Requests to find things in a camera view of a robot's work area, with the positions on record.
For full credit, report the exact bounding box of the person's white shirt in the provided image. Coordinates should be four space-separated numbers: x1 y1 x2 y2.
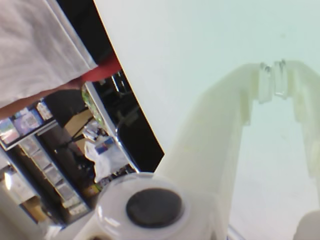
0 0 99 109

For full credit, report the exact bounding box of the white storage shelf unit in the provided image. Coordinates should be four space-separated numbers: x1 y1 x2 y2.
0 99 93 225

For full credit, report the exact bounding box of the white plastic bag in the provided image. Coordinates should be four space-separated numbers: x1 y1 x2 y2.
84 136 133 183

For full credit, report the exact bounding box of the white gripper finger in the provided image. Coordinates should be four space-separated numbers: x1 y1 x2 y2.
273 59 320 181
74 62 273 240

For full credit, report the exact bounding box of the orange plate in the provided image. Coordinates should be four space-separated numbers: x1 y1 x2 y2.
81 53 123 83

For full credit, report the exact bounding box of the person's bare forearm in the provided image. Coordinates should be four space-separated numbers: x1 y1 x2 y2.
0 78 85 120

